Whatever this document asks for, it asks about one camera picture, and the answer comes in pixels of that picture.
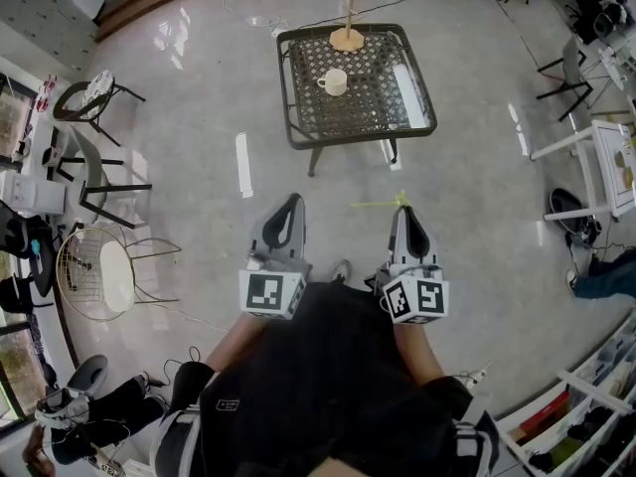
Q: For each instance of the black lattice metal table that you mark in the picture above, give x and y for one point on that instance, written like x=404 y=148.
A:
x=358 y=112

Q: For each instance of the black round device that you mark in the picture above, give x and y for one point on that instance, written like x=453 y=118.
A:
x=566 y=204

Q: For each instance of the person's black clothing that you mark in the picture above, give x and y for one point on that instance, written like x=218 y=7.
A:
x=323 y=365

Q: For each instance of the patterned round seat cushion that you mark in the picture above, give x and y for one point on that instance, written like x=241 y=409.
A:
x=98 y=92

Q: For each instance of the green stick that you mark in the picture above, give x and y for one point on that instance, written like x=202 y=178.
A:
x=372 y=203

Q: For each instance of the white table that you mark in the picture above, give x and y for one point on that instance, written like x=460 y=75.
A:
x=608 y=162

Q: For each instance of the white storage shelf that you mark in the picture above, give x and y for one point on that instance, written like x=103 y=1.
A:
x=571 y=415

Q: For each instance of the person's shoe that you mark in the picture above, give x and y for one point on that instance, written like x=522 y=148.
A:
x=342 y=270

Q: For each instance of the wooden mug tree stand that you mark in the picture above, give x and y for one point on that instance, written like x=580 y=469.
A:
x=346 y=40

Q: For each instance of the grey chair with black legs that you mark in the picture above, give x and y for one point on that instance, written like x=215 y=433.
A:
x=94 y=167
x=571 y=65

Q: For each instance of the white box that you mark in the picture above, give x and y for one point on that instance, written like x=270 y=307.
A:
x=32 y=194

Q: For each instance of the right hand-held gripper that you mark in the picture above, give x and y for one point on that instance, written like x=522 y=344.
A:
x=417 y=298

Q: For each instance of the white seat cushion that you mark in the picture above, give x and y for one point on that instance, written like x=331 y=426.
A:
x=116 y=276

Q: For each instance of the person's right forearm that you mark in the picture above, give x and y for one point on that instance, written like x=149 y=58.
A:
x=420 y=351

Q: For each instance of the person's left forearm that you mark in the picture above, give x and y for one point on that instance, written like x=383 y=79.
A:
x=238 y=336

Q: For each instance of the black metal chair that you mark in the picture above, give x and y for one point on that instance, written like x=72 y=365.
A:
x=67 y=107

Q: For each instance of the cream ceramic mug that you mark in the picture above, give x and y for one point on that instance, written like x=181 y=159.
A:
x=337 y=83

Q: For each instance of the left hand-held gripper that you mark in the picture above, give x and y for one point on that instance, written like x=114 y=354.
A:
x=266 y=293

